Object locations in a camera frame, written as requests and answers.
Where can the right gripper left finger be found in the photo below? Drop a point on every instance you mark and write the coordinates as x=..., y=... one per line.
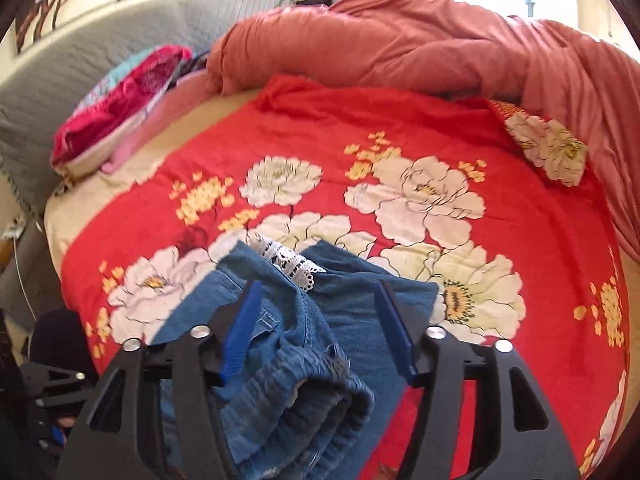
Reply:
x=119, y=433

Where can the grey quilted headboard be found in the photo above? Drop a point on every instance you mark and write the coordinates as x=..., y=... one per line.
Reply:
x=43, y=90

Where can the magenta folded clothes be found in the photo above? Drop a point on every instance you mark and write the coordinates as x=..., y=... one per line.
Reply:
x=117, y=106

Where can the salmon pink comforter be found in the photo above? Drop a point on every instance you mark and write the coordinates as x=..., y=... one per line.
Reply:
x=449, y=47

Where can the pink pillow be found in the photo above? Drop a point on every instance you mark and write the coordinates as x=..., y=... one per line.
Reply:
x=189, y=92

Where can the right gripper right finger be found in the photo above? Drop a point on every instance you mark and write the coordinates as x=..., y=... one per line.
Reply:
x=484, y=396

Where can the beige bed sheet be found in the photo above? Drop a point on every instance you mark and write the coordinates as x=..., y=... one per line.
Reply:
x=68, y=213

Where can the red floral blanket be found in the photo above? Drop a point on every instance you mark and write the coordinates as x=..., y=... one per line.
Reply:
x=495, y=210

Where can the blue denim pants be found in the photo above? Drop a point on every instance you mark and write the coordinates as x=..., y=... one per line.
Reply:
x=319, y=386

